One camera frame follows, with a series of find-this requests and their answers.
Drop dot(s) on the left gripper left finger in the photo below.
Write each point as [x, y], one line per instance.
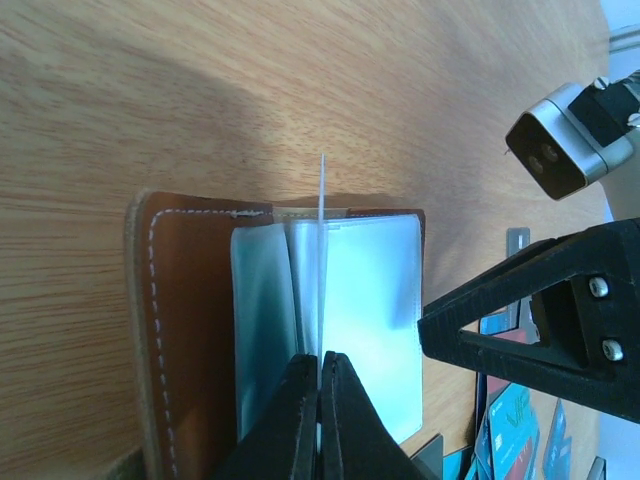
[282, 444]

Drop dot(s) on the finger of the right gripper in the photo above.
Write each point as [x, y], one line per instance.
[583, 291]

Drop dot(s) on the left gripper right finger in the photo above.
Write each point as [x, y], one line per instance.
[354, 442]

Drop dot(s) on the brown leather card holder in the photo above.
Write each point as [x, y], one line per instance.
[223, 294]

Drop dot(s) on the teal striped card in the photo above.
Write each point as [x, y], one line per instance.
[321, 263]

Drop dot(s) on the black plain card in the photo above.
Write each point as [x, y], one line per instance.
[429, 459]

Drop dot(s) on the teal card pile bottom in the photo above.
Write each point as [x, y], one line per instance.
[508, 438]

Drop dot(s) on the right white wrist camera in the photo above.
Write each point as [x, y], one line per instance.
[577, 135]

